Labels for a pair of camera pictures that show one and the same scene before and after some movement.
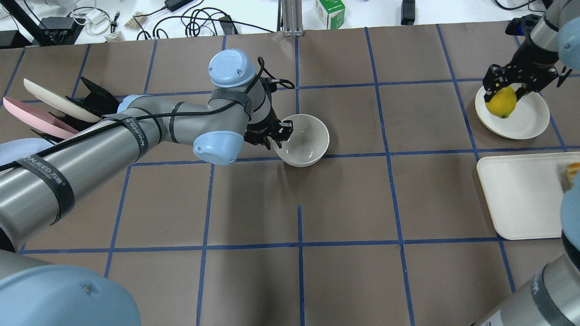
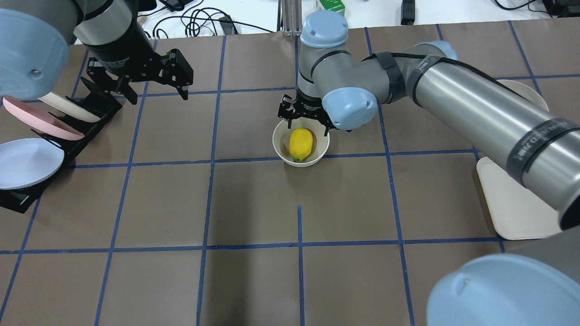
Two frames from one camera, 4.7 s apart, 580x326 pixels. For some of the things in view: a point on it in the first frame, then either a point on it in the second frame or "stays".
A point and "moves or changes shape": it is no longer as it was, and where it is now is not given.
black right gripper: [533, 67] -> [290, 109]
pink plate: [36, 119] stays
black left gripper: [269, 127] -> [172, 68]
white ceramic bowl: [307, 143] stays
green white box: [331, 12] stays
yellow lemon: [502, 103] moves or changes shape
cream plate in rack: [61, 104] stays
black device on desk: [408, 12] stays
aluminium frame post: [290, 18] stays
